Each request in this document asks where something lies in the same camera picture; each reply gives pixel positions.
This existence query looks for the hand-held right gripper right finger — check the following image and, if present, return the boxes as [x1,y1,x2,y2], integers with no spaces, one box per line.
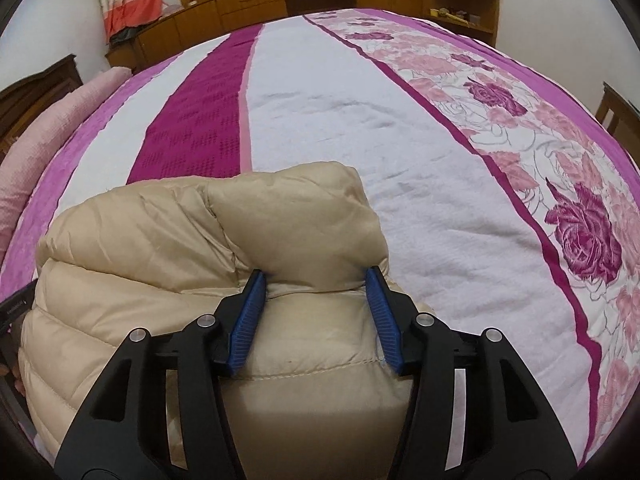
[364,266,588,480]

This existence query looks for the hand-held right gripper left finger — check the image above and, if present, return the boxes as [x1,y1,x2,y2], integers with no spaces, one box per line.
[54,269,268,480]

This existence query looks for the beige puffer jacket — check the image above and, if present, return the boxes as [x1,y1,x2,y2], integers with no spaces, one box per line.
[19,160,436,480]

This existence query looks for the person's left hand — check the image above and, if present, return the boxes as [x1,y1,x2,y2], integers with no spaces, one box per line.
[0,365,27,397]

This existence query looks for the pink bolster pillow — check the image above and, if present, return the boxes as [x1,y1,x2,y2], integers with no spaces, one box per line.
[0,66,132,241]

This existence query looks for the purple floral bedsheet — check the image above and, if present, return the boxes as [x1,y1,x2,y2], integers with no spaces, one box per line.
[0,7,640,466]

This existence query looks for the dark wooden headboard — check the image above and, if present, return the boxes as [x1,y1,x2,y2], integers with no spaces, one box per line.
[0,54,83,151]

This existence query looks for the dark cloth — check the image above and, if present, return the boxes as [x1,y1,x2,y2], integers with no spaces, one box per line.
[107,25,151,46]

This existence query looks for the wooden chair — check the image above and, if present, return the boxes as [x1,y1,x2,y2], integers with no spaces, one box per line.
[595,81,640,141]

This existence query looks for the small yellow trinkets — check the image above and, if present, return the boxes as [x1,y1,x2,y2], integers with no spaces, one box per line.
[430,7,481,25]

